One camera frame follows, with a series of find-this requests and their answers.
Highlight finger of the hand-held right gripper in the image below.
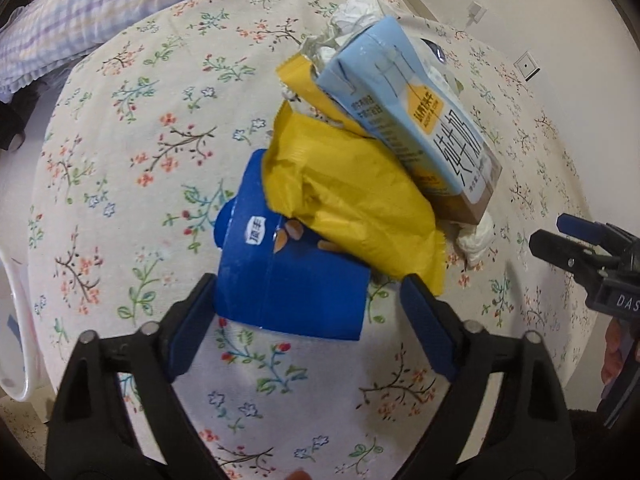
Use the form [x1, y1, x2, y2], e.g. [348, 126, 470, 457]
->
[557, 212, 640, 257]
[529, 229, 619, 292]

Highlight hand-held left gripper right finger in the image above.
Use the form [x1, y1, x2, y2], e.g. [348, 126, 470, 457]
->
[395, 271, 576, 480]

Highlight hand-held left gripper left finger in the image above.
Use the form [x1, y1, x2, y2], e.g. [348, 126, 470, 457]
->
[45, 273, 227, 480]

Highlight blue snack pouch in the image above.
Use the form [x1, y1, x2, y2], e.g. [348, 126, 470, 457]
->
[214, 149, 372, 342]

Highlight white blue-patterned plastic bin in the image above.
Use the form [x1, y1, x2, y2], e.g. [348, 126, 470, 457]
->
[0, 249, 52, 403]

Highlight person's right hand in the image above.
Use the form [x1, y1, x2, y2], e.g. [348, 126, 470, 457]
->
[601, 319, 629, 385]

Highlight crumpled white tissue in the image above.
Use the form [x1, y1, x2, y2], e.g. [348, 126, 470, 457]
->
[456, 210, 495, 267]
[331, 0, 383, 36]

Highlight yellow plastic packet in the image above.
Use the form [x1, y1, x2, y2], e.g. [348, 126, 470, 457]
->
[264, 102, 447, 297]

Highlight floral tablecloth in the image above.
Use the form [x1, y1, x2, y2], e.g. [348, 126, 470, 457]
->
[27, 0, 596, 480]

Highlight light blue milk carton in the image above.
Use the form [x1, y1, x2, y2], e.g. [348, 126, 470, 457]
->
[316, 15, 502, 225]

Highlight yellow wrapper strip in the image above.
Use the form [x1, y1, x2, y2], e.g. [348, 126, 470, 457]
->
[277, 54, 373, 140]

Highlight black pants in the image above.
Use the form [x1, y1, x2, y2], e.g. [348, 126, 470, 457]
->
[0, 99, 27, 152]

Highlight clear plastic wrapper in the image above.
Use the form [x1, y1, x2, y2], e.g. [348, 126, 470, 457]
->
[299, 7, 351, 68]

